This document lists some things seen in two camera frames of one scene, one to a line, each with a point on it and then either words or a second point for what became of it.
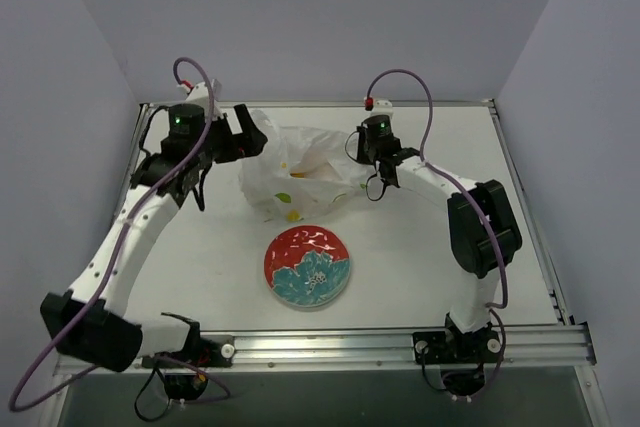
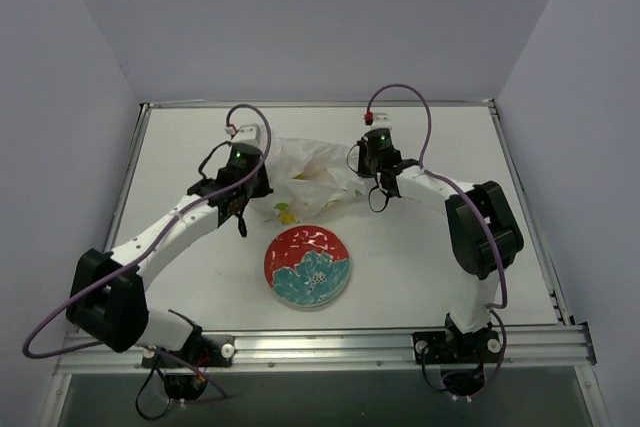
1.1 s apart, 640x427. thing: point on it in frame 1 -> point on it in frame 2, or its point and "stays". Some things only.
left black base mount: [204, 351] stays
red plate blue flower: [307, 266] stays
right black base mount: [462, 357] stays
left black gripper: [233, 134] -> [257, 179]
